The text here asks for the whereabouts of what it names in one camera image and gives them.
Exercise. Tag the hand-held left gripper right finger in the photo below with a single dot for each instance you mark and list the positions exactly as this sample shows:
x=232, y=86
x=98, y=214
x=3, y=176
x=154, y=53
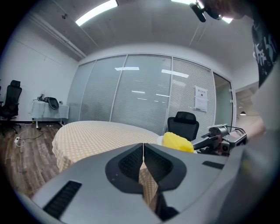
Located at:
x=197, y=181

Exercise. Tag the person's right forearm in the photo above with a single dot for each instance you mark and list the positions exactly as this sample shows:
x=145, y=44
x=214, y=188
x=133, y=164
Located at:
x=257, y=130

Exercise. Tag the round table with yellow cloth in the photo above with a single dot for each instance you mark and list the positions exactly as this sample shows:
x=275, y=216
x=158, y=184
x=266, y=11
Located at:
x=98, y=135

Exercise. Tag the person's head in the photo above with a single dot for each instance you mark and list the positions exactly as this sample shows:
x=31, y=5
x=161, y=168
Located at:
x=232, y=8

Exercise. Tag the white paper notice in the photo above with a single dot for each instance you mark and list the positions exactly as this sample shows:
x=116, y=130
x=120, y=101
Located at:
x=201, y=98

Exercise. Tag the long ceiling light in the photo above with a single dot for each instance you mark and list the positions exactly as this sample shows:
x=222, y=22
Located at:
x=227, y=20
x=96, y=11

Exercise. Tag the yellow banana-like object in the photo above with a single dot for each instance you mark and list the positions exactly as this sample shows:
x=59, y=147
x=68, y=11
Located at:
x=177, y=142

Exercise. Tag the black office chair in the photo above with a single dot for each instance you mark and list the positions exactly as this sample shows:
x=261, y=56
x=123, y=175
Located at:
x=12, y=100
x=182, y=127

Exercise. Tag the black head-worn camera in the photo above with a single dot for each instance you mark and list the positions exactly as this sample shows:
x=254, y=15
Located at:
x=198, y=12

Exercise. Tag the white-cloth side table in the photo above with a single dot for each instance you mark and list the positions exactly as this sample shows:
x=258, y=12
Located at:
x=41, y=111

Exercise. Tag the glass door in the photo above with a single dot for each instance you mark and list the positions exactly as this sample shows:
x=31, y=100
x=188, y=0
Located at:
x=223, y=102

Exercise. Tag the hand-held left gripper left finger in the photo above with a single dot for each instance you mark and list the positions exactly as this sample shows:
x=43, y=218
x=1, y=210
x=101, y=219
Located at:
x=94, y=188

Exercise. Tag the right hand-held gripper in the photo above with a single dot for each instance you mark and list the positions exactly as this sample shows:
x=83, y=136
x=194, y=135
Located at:
x=232, y=140

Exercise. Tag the person's black printed T-shirt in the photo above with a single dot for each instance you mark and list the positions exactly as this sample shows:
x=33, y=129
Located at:
x=265, y=50

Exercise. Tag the white power strip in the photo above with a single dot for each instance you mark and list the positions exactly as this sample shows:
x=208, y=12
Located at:
x=17, y=139

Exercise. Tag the small pendant lamp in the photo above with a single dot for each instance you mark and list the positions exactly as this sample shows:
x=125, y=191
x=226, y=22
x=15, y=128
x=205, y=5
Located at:
x=242, y=113

